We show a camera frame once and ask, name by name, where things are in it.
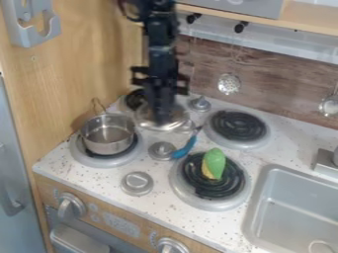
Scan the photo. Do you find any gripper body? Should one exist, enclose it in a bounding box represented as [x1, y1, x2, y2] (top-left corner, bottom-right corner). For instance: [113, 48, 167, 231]
[128, 64, 192, 97]

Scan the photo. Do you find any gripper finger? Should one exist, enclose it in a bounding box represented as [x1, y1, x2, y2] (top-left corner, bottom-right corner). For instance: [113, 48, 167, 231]
[159, 88, 178, 121]
[143, 87, 161, 120]

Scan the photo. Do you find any silver pot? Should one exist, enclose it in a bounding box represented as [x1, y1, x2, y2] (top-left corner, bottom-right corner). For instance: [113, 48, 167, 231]
[77, 97, 137, 156]

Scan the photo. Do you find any silver skimmer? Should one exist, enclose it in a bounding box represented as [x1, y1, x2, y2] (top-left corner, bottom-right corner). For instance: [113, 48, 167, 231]
[216, 72, 243, 97]

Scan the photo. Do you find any black hook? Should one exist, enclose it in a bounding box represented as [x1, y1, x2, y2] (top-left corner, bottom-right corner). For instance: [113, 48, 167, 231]
[185, 12, 204, 25]
[232, 20, 251, 35]

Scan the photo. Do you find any green yellow toy corn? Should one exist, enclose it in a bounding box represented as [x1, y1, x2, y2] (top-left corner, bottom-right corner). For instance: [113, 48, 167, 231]
[201, 147, 229, 182]

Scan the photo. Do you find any toy stove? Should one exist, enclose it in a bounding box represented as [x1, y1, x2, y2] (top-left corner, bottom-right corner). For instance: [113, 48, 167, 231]
[67, 88, 275, 212]

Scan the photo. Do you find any grey toy fridge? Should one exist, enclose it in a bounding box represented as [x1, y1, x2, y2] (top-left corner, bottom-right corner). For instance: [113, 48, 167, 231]
[0, 70, 49, 253]

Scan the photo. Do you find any silver ladle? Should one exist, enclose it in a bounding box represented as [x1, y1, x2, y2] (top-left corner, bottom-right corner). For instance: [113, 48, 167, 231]
[316, 80, 338, 119]

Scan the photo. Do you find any toy sink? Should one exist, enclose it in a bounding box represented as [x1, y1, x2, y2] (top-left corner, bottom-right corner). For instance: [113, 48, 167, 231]
[240, 163, 338, 253]

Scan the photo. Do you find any tap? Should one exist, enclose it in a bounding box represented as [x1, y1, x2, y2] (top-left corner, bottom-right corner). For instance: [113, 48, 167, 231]
[309, 145, 338, 173]

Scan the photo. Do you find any blue handled tool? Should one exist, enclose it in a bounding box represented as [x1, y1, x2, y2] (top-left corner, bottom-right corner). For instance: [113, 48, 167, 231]
[170, 126, 206, 160]

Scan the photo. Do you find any grey wall holder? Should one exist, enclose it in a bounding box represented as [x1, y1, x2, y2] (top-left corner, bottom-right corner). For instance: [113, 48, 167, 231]
[0, 0, 64, 49]

